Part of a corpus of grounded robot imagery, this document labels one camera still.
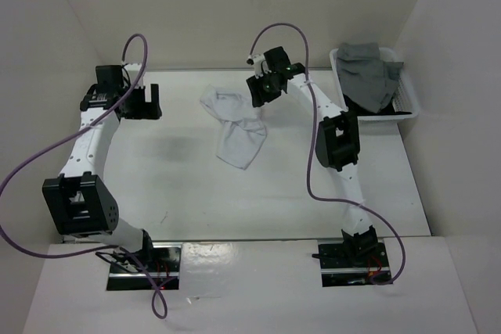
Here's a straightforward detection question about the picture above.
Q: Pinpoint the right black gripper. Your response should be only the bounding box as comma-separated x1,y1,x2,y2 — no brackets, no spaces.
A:
246,70,281,108

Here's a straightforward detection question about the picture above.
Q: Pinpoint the white skirt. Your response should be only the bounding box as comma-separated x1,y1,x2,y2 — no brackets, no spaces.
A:
200,85,267,170

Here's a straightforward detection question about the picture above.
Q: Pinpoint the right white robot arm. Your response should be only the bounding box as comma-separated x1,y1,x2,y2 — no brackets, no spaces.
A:
247,47,378,266

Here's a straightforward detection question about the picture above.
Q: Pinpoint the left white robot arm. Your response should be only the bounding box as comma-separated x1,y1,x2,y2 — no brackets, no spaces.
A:
42,63,162,271

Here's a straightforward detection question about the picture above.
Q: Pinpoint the black skirt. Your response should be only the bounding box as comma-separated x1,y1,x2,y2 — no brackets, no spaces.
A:
343,94,416,121

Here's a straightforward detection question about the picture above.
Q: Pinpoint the grey skirt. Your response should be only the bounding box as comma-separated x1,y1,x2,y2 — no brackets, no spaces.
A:
336,42,404,114

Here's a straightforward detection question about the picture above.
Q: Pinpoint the white plastic basket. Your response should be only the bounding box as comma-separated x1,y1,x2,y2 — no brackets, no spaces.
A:
329,48,420,124

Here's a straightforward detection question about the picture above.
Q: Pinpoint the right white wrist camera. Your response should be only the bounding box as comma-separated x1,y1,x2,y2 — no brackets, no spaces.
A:
247,54,271,78

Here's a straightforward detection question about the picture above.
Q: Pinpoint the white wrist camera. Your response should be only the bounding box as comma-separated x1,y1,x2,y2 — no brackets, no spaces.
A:
121,62,142,89
247,54,271,78

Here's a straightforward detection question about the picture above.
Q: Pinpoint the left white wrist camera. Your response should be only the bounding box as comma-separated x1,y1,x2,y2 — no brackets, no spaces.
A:
121,62,142,89

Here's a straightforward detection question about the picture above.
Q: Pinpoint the aluminium table edge rail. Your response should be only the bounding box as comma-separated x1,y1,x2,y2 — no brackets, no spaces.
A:
60,65,123,237

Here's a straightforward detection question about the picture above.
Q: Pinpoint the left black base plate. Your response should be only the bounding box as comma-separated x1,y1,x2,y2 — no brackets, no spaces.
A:
96,245,181,291

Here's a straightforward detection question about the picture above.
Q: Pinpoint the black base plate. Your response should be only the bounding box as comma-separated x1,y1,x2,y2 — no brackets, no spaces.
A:
96,245,181,291
312,240,392,287

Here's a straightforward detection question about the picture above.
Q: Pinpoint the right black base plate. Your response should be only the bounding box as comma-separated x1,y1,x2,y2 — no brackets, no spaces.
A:
312,240,392,287

